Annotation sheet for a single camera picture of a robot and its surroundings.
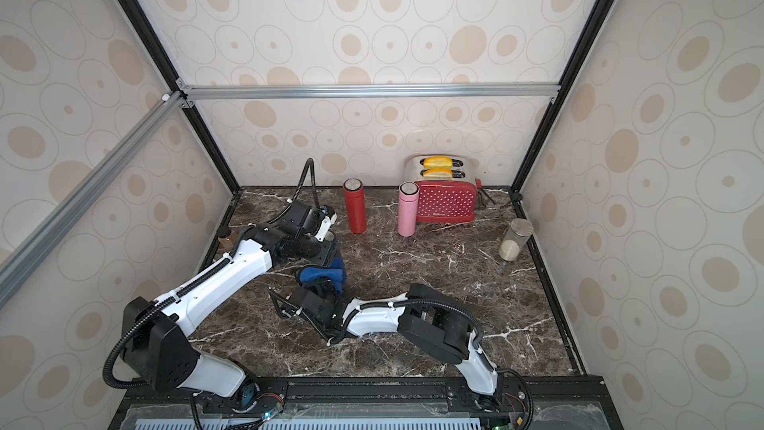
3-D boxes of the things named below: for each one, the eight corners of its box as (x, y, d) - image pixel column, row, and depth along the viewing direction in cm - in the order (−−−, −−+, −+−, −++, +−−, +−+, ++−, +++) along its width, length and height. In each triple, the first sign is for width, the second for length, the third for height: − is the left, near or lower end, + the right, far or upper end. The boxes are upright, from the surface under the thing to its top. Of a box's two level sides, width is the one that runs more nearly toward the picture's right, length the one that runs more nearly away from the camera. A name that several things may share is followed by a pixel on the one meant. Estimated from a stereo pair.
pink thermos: (398, 237, 107) (399, 196, 90) (397, 223, 111) (399, 181, 94) (415, 237, 107) (420, 196, 90) (414, 223, 111) (419, 181, 94)
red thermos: (349, 233, 109) (341, 190, 92) (350, 220, 112) (343, 177, 95) (366, 233, 109) (362, 190, 92) (367, 220, 112) (363, 177, 95)
